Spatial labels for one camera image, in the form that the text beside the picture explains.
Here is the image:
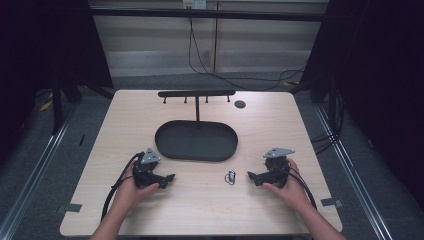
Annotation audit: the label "silver carabiner key ring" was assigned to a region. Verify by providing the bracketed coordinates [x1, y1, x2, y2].
[223, 169, 237, 186]

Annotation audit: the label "black horizontal metal bar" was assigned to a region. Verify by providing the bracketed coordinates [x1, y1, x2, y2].
[89, 7, 328, 23]

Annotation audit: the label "grey tape strip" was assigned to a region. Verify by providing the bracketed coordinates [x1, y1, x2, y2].
[320, 197, 344, 209]
[55, 203, 83, 214]

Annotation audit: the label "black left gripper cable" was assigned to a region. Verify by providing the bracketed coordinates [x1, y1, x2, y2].
[100, 152, 146, 222]

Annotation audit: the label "black hook stand with tray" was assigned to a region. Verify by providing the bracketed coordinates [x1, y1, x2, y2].
[154, 89, 240, 163]

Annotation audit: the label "person's left hand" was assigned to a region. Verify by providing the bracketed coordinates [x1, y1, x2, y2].
[114, 158, 161, 214]

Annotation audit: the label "black floor cables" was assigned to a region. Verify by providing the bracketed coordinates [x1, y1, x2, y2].
[309, 88, 344, 156]

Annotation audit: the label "person's right hand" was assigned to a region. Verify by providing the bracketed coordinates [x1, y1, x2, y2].
[262, 157, 313, 213]

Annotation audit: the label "dark curtain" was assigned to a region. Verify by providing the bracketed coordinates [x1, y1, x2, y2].
[299, 0, 424, 211]
[0, 0, 115, 161]

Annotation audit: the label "thin vertical pole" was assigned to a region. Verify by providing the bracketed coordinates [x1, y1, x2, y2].
[212, 0, 220, 73]

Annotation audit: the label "white wall socket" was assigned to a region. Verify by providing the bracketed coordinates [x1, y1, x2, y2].
[182, 0, 208, 11]

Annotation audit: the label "black hanging cable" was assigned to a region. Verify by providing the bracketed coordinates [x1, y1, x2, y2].
[187, 16, 306, 92]

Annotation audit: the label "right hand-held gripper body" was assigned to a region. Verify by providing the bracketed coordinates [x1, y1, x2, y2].
[262, 147, 296, 189]

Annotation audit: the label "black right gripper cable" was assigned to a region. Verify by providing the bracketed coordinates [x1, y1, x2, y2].
[285, 165, 318, 211]

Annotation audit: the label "metal floor rail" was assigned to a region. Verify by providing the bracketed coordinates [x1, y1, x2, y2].
[0, 109, 78, 240]
[313, 104, 396, 240]

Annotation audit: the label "black metal stand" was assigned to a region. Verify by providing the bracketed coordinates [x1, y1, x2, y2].
[49, 74, 84, 136]

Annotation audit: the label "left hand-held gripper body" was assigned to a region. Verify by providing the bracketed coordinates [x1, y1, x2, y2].
[132, 147, 165, 190]

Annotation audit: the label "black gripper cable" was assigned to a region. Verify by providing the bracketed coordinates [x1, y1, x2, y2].
[100, 152, 146, 222]
[285, 165, 318, 211]

